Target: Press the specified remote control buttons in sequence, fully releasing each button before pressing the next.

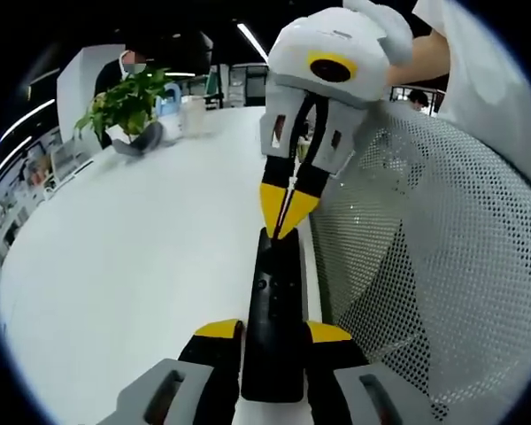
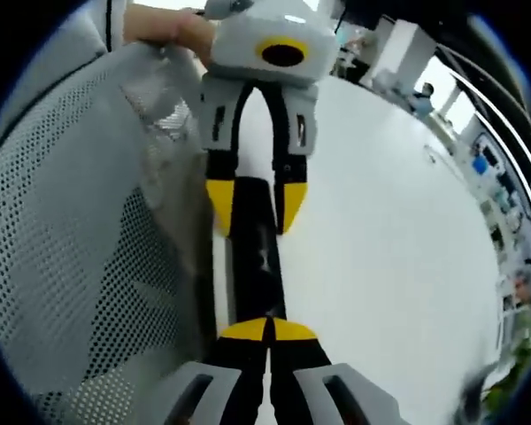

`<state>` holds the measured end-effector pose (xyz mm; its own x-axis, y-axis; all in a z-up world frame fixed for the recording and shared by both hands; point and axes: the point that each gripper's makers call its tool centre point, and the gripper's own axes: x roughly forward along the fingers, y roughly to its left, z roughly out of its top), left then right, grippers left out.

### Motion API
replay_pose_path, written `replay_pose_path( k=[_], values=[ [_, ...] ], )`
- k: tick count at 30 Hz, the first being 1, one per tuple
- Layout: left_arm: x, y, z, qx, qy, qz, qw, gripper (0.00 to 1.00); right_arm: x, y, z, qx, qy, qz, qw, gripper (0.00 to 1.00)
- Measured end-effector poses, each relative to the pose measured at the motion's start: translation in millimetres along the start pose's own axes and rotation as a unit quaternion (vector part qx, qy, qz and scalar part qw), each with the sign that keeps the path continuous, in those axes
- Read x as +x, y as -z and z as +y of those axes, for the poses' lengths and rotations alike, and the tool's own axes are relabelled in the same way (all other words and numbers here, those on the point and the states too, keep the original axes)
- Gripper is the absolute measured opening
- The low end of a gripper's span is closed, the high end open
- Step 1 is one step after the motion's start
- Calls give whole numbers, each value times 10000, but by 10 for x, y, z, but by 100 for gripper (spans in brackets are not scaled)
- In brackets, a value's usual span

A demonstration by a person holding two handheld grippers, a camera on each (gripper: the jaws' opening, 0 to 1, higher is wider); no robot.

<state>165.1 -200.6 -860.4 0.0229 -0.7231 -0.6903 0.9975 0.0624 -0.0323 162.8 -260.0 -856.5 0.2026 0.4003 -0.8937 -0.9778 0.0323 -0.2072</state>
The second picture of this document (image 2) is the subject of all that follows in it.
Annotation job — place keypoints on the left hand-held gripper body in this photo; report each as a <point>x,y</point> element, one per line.
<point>239,40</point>

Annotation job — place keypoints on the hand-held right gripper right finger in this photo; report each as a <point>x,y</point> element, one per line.
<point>310,380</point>

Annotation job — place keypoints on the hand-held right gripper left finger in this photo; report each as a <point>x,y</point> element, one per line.
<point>230,380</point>

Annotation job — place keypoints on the black remote control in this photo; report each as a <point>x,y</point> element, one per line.
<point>256,248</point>

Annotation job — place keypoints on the person's left hand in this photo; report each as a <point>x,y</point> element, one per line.
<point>168,26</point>

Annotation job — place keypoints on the white mesh laundry bag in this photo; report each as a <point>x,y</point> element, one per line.
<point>71,221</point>

